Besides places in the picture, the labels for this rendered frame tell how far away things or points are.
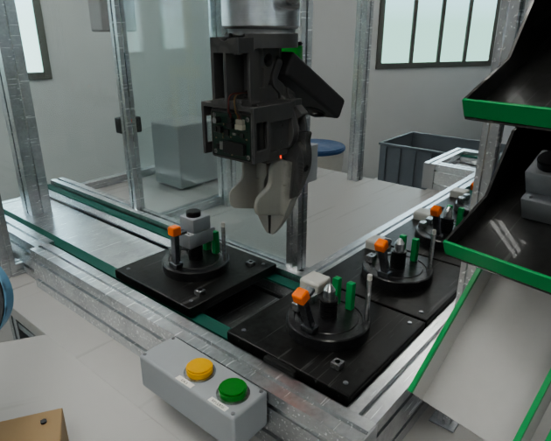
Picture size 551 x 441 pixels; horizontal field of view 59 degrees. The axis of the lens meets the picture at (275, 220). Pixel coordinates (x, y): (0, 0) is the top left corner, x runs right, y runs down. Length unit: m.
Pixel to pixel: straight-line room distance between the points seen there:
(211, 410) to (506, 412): 0.37
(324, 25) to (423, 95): 1.24
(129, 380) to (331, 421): 0.40
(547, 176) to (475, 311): 0.21
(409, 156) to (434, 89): 2.37
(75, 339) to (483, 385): 0.76
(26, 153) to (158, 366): 0.95
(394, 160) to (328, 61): 1.84
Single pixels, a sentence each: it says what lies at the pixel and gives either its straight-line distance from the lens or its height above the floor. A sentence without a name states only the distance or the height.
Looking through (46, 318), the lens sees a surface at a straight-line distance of 1.17.
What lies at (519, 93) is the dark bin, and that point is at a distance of 0.59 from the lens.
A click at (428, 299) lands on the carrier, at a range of 0.96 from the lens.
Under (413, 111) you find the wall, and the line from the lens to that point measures 4.97.
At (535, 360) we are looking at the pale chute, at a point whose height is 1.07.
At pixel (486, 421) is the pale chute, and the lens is 0.67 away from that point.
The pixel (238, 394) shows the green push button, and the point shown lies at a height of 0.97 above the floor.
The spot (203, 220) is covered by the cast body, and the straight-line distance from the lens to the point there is 0.99.
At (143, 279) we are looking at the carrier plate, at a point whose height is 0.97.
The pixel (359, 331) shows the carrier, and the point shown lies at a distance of 0.80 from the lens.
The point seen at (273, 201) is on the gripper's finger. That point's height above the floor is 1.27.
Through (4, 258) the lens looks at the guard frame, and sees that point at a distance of 1.37.
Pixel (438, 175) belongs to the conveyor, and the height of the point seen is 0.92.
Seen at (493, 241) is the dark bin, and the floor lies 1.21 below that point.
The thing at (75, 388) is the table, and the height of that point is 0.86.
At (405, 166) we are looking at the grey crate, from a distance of 2.78.
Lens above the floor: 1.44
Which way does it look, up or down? 21 degrees down
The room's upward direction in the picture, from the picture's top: straight up
